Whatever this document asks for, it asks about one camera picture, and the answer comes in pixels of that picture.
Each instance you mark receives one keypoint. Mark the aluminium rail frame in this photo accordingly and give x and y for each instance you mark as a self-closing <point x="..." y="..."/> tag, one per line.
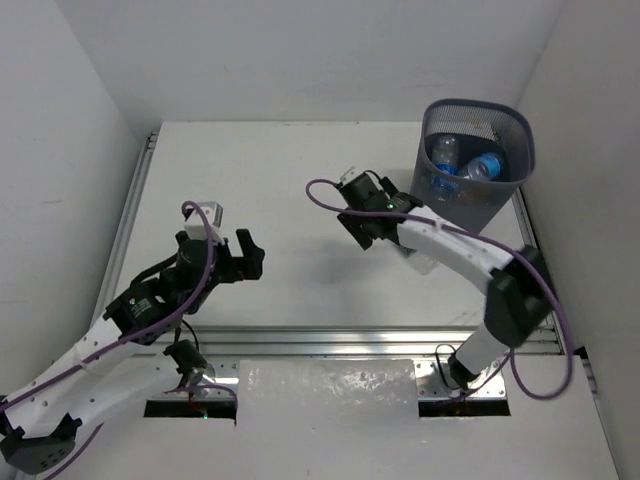
<point x="321" y="296"/>

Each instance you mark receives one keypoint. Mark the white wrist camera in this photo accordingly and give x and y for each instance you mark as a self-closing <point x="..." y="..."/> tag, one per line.
<point x="194" y="223"/>
<point x="348" y="176"/>

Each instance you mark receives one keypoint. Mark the grey mesh waste bin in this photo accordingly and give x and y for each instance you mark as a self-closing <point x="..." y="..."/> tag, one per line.
<point x="472" y="157"/>

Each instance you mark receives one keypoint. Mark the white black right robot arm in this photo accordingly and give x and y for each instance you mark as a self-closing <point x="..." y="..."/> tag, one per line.
<point x="515" y="304"/>

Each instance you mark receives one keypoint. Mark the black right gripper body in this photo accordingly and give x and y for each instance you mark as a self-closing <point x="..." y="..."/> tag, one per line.
<point x="354" y="222"/>

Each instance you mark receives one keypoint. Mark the white foam pad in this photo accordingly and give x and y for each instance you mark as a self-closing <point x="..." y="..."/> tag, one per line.
<point x="339" y="392"/>

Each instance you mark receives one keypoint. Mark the clear bottle blue label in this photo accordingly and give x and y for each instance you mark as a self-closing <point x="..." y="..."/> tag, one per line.
<point x="445" y="157"/>
<point x="485" y="167"/>

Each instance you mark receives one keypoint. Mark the clear bottle green label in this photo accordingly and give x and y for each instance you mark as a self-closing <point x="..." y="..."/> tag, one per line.
<point x="419" y="262"/>

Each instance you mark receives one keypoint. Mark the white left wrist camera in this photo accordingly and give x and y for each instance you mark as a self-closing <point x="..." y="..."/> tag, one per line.
<point x="194" y="223"/>

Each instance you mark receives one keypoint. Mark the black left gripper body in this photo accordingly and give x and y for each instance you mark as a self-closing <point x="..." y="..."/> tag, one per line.
<point x="232" y="262"/>

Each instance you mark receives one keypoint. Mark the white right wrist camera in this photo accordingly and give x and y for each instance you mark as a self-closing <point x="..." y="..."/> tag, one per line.
<point x="348" y="176"/>

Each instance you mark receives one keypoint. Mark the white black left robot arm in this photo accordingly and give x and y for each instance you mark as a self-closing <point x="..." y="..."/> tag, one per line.
<point x="40" y="422"/>

